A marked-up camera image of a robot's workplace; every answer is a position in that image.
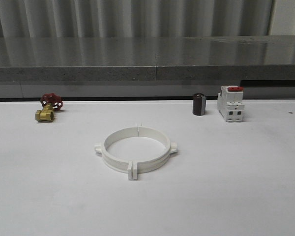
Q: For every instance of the white half pipe clamp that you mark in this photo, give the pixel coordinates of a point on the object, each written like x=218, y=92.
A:
x=121, y=165
x=155, y=162

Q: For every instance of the grey stone counter ledge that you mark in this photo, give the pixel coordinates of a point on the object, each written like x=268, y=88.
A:
x=207, y=60

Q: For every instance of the white circuit breaker red switch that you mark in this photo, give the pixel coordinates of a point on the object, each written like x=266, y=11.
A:
x=229, y=103

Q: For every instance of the brass valve red handwheel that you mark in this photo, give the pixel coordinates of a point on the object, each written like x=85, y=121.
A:
x=51, y=103

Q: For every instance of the black cylindrical capacitor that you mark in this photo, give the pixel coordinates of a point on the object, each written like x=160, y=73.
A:
x=199, y=104

